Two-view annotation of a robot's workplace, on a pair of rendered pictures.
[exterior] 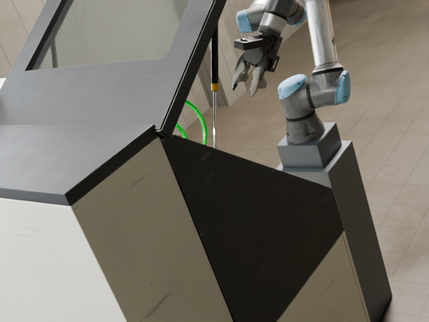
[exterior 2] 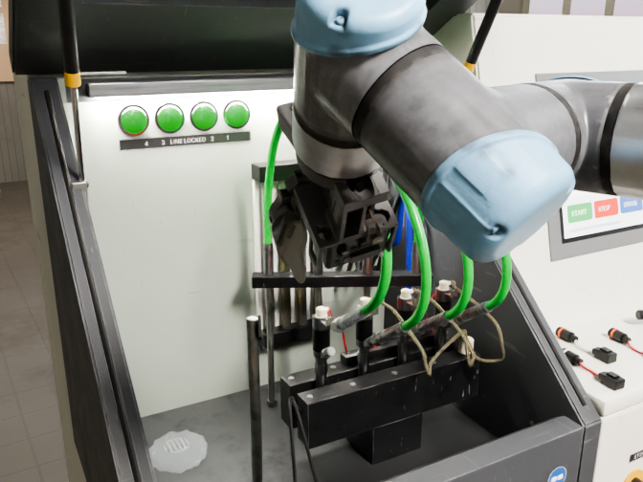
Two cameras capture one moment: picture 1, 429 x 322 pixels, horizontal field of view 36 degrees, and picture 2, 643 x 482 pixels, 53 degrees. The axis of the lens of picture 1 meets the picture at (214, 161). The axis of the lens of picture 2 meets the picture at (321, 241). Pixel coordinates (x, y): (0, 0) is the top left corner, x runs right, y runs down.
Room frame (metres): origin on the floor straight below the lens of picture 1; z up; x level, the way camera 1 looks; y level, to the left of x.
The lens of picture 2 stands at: (2.10, -0.78, 1.51)
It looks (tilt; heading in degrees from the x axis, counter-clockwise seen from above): 17 degrees down; 107
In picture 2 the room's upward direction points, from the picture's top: straight up
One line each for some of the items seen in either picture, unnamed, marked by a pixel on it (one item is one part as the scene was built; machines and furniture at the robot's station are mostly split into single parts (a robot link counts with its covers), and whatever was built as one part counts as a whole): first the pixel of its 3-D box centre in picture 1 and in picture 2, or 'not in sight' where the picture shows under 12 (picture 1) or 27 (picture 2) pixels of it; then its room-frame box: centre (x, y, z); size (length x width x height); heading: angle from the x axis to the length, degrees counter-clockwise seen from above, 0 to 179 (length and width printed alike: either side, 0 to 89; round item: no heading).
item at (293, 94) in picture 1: (296, 95); not in sight; (2.32, -0.38, 1.07); 0.13 x 0.12 x 0.14; 64
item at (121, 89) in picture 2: not in sight; (249, 85); (1.65, 0.30, 1.43); 0.54 x 0.03 x 0.02; 45
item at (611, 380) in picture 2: not in sight; (589, 367); (2.25, 0.27, 0.99); 0.12 x 0.02 x 0.02; 132
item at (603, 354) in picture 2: not in sight; (584, 343); (2.25, 0.36, 0.99); 0.12 x 0.02 x 0.02; 133
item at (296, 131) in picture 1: (302, 122); not in sight; (2.32, -0.37, 0.95); 0.15 x 0.15 x 0.10
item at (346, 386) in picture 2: not in sight; (382, 403); (1.92, 0.20, 0.91); 0.34 x 0.10 x 0.15; 45
